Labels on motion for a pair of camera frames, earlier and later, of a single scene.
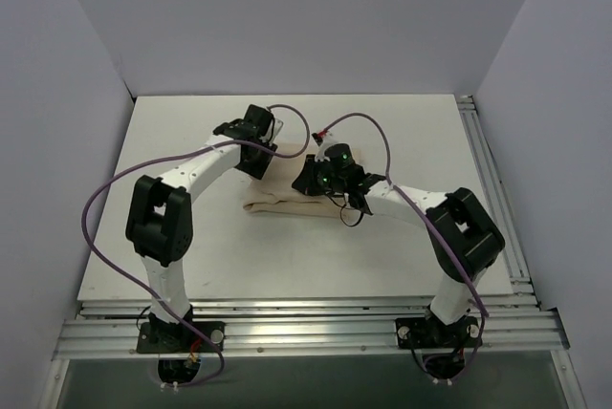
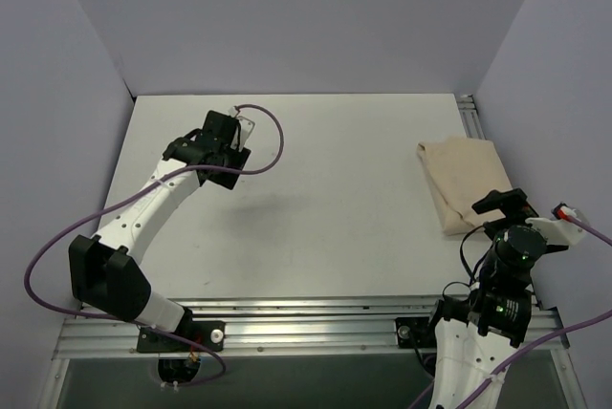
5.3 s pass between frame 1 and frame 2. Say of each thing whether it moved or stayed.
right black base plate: stayed
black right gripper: moved
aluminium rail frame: stayed
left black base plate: stayed
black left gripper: moved
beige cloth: moved
